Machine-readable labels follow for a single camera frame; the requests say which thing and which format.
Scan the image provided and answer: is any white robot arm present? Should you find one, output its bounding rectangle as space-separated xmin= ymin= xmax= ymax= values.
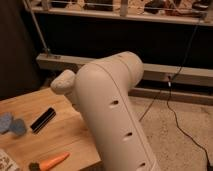
xmin=51 ymin=51 xmax=161 ymax=171

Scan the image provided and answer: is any diagonal metal rod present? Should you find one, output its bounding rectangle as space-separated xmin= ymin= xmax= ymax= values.
xmin=25 ymin=0 xmax=51 ymax=57

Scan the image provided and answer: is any upper shelf beam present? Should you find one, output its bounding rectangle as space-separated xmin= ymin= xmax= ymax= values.
xmin=22 ymin=0 xmax=213 ymax=27

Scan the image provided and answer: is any black rectangular bar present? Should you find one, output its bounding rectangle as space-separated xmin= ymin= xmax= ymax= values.
xmin=30 ymin=107 xmax=56 ymax=133

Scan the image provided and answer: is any orange toy carrot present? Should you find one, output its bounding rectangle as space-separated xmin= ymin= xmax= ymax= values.
xmin=29 ymin=152 xmax=70 ymax=171

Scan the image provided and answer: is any round blue cloth pad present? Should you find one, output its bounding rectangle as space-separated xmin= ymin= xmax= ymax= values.
xmin=9 ymin=119 xmax=27 ymax=136

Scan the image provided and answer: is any blue cloth piece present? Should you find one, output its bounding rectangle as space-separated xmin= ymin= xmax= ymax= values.
xmin=0 ymin=113 xmax=13 ymax=134

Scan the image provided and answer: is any printed paper card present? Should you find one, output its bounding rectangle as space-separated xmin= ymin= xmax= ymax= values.
xmin=0 ymin=149 xmax=21 ymax=171

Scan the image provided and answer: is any metal frame rail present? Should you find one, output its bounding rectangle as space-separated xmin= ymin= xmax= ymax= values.
xmin=36 ymin=53 xmax=213 ymax=87

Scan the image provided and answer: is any black cable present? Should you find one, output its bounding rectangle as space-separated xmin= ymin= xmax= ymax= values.
xmin=138 ymin=16 xmax=213 ymax=168

